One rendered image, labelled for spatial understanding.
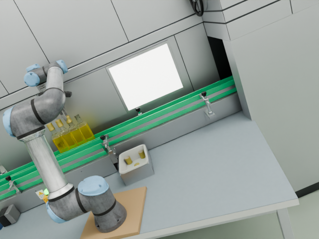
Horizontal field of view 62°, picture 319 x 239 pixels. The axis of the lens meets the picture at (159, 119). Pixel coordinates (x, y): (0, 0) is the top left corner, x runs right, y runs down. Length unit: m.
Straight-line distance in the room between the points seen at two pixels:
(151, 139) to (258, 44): 0.83
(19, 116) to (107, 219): 0.56
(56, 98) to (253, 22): 1.03
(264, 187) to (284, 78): 0.70
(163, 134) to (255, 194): 0.75
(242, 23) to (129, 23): 0.67
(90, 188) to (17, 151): 0.98
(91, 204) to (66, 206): 0.10
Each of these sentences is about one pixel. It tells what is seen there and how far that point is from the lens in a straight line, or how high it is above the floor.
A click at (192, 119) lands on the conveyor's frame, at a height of 0.83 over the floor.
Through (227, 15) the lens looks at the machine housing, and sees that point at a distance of 1.46.
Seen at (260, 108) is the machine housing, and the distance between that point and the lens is 1.65.
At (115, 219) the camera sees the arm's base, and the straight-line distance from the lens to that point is 1.27.
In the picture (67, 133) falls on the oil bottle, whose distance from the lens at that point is 1.73.
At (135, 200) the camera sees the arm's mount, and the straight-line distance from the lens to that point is 1.37.
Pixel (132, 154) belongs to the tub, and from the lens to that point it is 1.66.
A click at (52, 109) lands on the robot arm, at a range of 1.17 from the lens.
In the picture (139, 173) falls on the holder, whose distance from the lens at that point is 1.49.
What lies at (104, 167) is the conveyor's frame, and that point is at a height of 0.82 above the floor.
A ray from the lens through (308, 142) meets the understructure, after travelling 1.93.
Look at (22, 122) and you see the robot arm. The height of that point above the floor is 1.35.
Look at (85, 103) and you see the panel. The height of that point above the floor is 1.16.
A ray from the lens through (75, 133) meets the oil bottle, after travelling 1.72.
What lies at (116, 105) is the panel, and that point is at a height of 1.06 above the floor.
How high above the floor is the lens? 1.57
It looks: 23 degrees down
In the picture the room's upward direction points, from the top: 24 degrees counter-clockwise
